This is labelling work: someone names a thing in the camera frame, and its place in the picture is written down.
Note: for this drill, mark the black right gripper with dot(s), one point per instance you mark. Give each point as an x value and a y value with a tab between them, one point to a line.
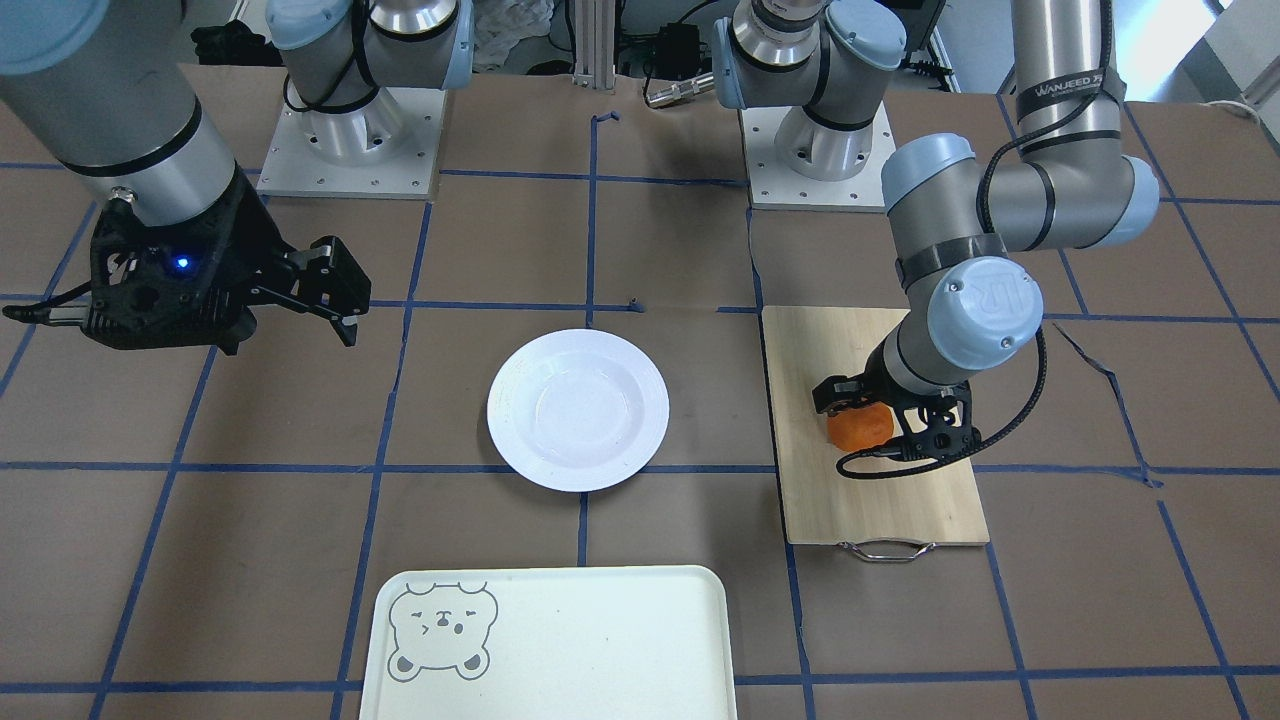
243	243

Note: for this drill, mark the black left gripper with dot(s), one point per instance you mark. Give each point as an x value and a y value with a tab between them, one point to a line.
870	383

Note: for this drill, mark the orange fruit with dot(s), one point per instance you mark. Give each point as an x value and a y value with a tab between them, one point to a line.
855	429

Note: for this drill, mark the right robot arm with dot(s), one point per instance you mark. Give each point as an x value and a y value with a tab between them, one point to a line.
93	81

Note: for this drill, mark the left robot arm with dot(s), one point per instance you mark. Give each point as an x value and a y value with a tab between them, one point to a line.
1063	183

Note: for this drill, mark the cream bear tray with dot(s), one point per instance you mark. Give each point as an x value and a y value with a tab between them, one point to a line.
641	642

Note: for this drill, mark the bamboo cutting board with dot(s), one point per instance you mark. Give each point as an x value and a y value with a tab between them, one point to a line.
804	345

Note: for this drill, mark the white round plate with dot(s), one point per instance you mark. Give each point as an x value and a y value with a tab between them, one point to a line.
578	410

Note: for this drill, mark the white crumpled cloth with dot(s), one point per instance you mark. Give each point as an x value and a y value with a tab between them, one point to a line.
501	25

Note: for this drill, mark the black power adapter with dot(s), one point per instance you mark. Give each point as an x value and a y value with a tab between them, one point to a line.
677	51

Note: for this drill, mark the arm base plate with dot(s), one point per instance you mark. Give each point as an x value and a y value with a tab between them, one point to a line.
386	150
795	163

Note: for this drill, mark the silver cable connector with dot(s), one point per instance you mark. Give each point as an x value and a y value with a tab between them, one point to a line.
679	91

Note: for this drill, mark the aluminium profile post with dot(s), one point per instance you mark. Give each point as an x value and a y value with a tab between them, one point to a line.
594	28

